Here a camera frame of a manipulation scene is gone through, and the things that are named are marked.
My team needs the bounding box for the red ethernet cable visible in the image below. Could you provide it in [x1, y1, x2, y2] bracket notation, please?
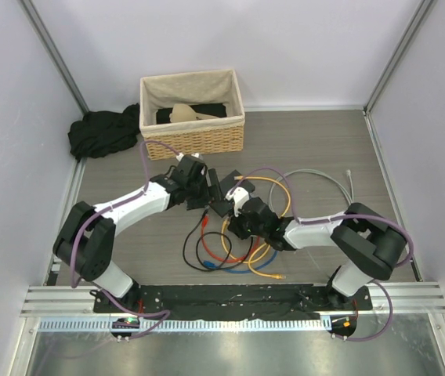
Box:
[200, 217, 262, 262]

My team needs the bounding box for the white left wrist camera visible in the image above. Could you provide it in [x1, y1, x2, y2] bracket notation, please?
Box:
[190, 153, 204, 160]

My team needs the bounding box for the wicker basket with liner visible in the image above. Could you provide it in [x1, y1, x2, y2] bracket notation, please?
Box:
[139, 69, 245, 154]

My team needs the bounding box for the aluminium front rail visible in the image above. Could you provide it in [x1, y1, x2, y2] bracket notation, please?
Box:
[20, 282, 445, 334]

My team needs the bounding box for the black cloth pile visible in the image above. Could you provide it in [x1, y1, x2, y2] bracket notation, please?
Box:
[67, 103, 140, 161]

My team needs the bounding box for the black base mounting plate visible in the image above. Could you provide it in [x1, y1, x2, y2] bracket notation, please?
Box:
[92, 284, 372, 320]

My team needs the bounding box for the black cloth in basket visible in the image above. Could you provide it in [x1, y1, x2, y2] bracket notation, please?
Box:
[155, 103, 227, 125]

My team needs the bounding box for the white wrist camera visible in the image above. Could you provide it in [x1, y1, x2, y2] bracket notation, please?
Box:
[190, 153, 204, 160]
[226, 186, 250, 217]

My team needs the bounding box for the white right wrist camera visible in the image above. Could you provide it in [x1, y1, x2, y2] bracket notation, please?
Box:
[226, 186, 250, 217]

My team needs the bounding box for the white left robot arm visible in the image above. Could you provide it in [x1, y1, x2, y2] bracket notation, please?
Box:
[52, 155, 221, 313]

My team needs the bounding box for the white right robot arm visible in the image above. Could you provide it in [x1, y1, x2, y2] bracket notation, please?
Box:
[228, 197, 412, 309]

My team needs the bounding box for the blue ethernet cable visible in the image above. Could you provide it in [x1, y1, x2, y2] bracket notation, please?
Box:
[203, 246, 278, 274]

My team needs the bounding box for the black ethernet cable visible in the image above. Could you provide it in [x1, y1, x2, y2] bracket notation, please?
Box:
[182, 209, 254, 271]

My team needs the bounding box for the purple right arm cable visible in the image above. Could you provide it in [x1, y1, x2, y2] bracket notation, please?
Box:
[230, 167, 415, 342]

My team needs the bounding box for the beige object in basket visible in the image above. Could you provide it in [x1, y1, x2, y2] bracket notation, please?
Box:
[169, 103, 217, 123]

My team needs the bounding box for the black network switch box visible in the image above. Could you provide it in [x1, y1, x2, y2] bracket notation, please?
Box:
[208, 168, 255, 218]

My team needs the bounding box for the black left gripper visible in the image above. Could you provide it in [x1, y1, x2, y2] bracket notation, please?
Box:
[186, 168, 225, 211]

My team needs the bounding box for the yellow ethernet cable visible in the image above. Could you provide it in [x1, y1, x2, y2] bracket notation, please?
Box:
[233, 175, 291, 219]
[248, 242, 286, 280]
[221, 219, 255, 263]

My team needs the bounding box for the long grey ethernet cable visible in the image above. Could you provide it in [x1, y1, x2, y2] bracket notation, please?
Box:
[268, 168, 359, 220]

